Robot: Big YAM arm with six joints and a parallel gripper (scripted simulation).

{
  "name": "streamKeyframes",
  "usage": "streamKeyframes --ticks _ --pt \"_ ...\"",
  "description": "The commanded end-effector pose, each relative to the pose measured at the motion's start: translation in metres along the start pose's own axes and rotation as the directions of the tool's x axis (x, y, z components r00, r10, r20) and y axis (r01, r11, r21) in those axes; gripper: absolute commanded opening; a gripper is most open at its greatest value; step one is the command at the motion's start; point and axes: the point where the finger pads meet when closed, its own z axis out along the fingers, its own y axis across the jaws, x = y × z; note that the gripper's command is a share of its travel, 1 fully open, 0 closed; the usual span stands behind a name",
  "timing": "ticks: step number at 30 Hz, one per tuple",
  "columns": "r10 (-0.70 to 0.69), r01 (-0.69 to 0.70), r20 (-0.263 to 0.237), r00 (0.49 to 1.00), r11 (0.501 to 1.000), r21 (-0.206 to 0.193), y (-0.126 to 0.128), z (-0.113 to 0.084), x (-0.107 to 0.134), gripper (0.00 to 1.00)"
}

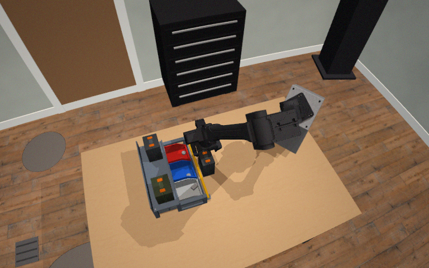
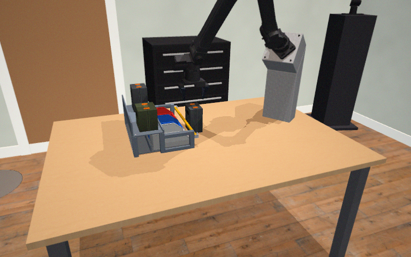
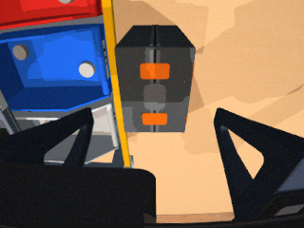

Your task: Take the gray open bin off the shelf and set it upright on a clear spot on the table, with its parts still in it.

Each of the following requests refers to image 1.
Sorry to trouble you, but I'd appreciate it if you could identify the grey metal bin rack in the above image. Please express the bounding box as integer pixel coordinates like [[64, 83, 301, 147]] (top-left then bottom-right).
[[136, 137, 211, 218]]

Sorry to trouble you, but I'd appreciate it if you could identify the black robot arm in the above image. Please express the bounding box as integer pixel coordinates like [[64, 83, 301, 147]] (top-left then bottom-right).
[[183, 93, 314, 150]]

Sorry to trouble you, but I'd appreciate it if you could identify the olive green case with orange latches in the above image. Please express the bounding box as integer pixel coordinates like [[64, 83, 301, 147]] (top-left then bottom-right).
[[151, 174, 174, 204]]

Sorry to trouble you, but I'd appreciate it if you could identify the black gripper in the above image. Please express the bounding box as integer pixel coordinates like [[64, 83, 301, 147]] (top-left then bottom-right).
[[190, 140, 222, 157]]

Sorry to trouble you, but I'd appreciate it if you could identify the blue open bin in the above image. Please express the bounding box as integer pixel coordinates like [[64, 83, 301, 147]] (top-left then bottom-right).
[[169, 160, 197, 182]]

